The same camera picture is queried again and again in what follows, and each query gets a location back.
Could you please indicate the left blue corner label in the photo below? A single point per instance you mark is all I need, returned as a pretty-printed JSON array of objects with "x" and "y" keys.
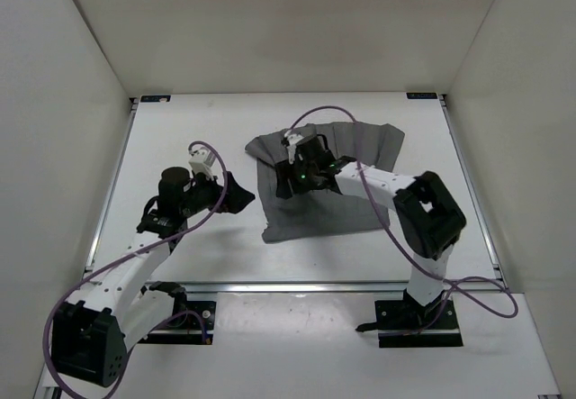
[{"x": 155, "y": 98}]

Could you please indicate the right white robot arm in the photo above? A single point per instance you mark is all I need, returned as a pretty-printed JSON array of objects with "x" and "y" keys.
[{"x": 431, "y": 220}]

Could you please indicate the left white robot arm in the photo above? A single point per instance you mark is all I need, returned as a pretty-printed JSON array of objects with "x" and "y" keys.
[{"x": 94, "y": 330}]

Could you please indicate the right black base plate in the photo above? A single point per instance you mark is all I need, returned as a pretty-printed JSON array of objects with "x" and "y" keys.
[{"x": 399, "y": 326}]

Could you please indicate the aluminium front rail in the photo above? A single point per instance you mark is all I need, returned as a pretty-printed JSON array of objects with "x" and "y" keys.
[{"x": 294, "y": 287}]

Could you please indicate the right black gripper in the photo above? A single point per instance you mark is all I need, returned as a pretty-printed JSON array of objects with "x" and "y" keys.
[{"x": 285, "y": 172}]

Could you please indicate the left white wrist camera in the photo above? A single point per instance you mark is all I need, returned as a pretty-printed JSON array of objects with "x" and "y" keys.
[{"x": 201, "y": 160}]

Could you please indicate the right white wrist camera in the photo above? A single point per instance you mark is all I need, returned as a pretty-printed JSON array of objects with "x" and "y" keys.
[{"x": 290, "y": 141}]

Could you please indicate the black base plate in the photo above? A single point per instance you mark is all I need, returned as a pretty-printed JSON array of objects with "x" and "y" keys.
[
  {"x": 399, "y": 326},
  {"x": 196, "y": 327}
]

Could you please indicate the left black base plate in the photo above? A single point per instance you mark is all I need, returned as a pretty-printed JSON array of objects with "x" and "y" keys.
[{"x": 196, "y": 327}]

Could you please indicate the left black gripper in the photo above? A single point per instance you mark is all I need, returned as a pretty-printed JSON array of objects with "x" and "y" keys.
[{"x": 236, "y": 196}]

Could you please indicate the blue corner label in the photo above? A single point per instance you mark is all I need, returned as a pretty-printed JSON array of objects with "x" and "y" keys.
[
  {"x": 155, "y": 98},
  {"x": 421, "y": 96}
]

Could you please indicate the right blue corner label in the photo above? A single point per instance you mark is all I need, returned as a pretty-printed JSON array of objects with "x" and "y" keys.
[{"x": 421, "y": 96}]

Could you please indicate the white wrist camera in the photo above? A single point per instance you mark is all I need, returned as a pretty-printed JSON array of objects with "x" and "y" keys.
[
  {"x": 201, "y": 160},
  {"x": 290, "y": 141}
]

